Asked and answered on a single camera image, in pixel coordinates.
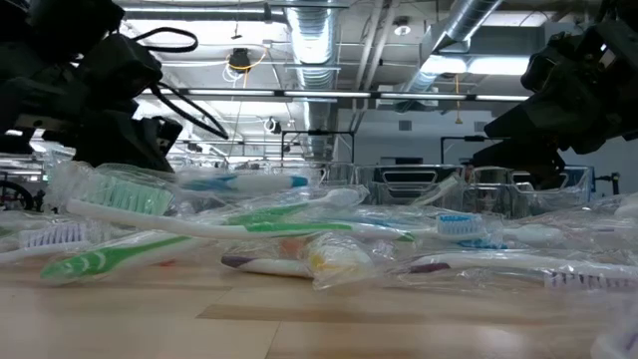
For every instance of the green white toothbrush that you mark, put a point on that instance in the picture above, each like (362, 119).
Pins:
(269, 215)
(438, 189)
(299, 227)
(109, 259)

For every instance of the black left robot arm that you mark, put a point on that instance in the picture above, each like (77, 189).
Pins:
(45, 50)

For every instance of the round ceiling fixture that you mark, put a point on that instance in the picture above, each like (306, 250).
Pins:
(402, 29)

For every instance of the black stand frame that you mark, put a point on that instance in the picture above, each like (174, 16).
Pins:
(473, 138)

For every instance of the blue panel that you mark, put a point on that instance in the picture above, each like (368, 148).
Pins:
(592, 187)

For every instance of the round silver air duct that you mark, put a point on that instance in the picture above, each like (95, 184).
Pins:
(313, 40)

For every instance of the slanted silver air duct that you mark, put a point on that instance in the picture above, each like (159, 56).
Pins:
(468, 20)

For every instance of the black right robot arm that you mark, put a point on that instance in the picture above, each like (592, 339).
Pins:
(623, 15)

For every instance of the horizontal light bar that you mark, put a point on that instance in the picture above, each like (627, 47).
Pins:
(324, 94)

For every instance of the bright ceiling light panel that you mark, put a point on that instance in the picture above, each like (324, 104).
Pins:
(473, 65)

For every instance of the purple white wrapped toothbrush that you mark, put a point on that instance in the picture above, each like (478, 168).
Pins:
(55, 234)
(269, 266)
(498, 260)

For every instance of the black wheel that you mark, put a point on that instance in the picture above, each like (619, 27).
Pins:
(27, 197)

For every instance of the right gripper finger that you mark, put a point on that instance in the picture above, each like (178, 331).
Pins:
(523, 159)

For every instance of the blue white toothbrush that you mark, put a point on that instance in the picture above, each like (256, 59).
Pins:
(481, 244)
(259, 183)
(458, 225)

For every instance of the clear plastic bin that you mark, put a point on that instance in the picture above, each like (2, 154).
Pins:
(379, 192)
(209, 162)
(578, 194)
(339, 172)

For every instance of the orange white wrapped toothbrush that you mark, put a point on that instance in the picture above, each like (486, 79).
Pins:
(329, 259)

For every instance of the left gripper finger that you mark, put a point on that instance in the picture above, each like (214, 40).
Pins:
(167, 142)
(124, 149)

